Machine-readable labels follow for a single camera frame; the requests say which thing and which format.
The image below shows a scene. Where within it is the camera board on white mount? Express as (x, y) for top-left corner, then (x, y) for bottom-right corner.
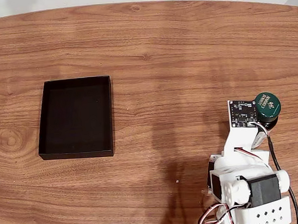
(222, 98), (261, 159)

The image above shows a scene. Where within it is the gripper servo wire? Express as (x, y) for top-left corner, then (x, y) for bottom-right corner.
(235, 145), (260, 161)

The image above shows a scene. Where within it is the black shallow box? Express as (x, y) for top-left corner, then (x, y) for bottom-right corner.
(34, 75), (116, 161)

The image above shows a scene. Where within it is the green-capped pill bottle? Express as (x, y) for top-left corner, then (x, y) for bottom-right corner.
(249, 91), (284, 149)

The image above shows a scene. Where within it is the red white black servo wire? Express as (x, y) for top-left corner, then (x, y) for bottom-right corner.
(196, 202), (237, 224)

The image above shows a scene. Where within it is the black camera cable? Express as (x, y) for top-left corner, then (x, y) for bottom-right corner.
(251, 119), (298, 224)

